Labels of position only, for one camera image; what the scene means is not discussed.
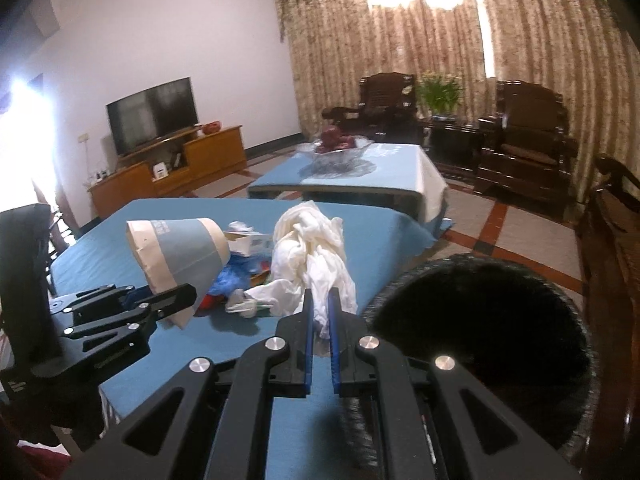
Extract white lace doily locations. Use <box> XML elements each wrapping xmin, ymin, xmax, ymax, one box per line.
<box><xmin>299</xmin><ymin>157</ymin><xmax>373</xmax><ymax>182</ymax></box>

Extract dark wooden sofa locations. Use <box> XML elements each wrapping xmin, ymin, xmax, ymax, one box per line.
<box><xmin>575</xmin><ymin>152</ymin><xmax>640</xmax><ymax>480</ymax></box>

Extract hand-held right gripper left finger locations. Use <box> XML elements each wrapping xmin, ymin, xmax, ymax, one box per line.
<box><xmin>65</xmin><ymin>287</ymin><xmax>316</xmax><ymax>480</ymax></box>

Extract blue coffee table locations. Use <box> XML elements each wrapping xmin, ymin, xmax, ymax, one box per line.
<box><xmin>247</xmin><ymin>142</ymin><xmax>451</xmax><ymax>223</ymax></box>

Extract blue plastic bag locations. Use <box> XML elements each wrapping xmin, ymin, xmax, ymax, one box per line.
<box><xmin>207</xmin><ymin>255</ymin><xmax>273</xmax><ymax>301</ymax></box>

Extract white cardboard box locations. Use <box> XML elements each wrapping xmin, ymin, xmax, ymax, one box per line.
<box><xmin>222</xmin><ymin>230</ymin><xmax>276</xmax><ymax>258</ymax></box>

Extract beige patterned curtain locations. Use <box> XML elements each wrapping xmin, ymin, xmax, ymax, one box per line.
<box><xmin>272</xmin><ymin>0</ymin><xmax>640</xmax><ymax>211</ymax></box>

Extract beige and blue paper cup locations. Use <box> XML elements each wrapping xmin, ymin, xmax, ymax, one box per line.
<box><xmin>125</xmin><ymin>217</ymin><xmax>231</xmax><ymax>331</ymax></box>

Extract dark wooden side table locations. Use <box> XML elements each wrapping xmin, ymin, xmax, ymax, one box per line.
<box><xmin>420</xmin><ymin>117</ymin><xmax>483</xmax><ymax>171</ymax></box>

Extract dark wooden armchair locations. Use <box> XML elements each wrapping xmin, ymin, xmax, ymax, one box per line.
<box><xmin>322</xmin><ymin>72</ymin><xmax>421</xmax><ymax>146</ymax></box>
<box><xmin>472</xmin><ymin>79</ymin><xmax>580</xmax><ymax>211</ymax></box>

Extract green potted plant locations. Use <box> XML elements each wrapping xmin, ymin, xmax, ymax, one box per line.
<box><xmin>417</xmin><ymin>72</ymin><xmax>463</xmax><ymax>121</ymax></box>

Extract white plastic bag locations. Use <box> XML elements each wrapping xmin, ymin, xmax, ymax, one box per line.
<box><xmin>247</xmin><ymin>200</ymin><xmax>358</xmax><ymax>341</ymax></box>

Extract plain blue tablecloth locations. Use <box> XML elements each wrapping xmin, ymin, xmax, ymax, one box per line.
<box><xmin>47</xmin><ymin>197</ymin><xmax>436</xmax><ymax>480</ymax></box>

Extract wooden television cabinet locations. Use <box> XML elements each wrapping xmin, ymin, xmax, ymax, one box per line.
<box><xmin>87</xmin><ymin>125</ymin><xmax>248</xmax><ymax>221</ymax></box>

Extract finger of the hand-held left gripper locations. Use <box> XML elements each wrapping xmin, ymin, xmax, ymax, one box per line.
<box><xmin>50</xmin><ymin>284</ymin><xmax>137</xmax><ymax>313</ymax></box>
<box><xmin>59</xmin><ymin>283</ymin><xmax>197</xmax><ymax>376</ymax></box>

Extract glass fruit bowl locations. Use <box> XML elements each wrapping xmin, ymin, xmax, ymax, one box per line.
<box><xmin>295</xmin><ymin>137</ymin><xmax>373</xmax><ymax>172</ymax></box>

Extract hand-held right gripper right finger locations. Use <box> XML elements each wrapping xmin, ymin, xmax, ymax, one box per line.
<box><xmin>326</xmin><ymin>287</ymin><xmax>583</xmax><ymax>480</ymax></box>

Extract flat screen television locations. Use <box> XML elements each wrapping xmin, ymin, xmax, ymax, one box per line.
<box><xmin>106</xmin><ymin>77</ymin><xmax>198</xmax><ymax>157</ymax></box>

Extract black woven trash bin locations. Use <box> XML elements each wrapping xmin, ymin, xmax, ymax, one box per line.
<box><xmin>340</xmin><ymin>254</ymin><xmax>601</xmax><ymax>480</ymax></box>

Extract white paper towel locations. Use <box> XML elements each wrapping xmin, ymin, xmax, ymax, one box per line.
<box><xmin>225</xmin><ymin>290</ymin><xmax>273</xmax><ymax>320</ymax></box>

